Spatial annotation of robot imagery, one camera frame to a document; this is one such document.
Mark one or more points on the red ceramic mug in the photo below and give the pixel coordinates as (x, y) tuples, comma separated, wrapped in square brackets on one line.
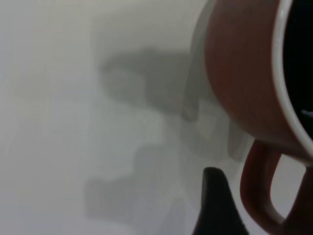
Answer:
[(239, 73)]

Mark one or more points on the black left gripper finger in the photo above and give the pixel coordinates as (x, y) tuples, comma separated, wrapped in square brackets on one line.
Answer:
[(217, 208)]

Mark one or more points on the dark coffee liquid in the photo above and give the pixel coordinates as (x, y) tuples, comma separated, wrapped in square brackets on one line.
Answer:
[(300, 61)]

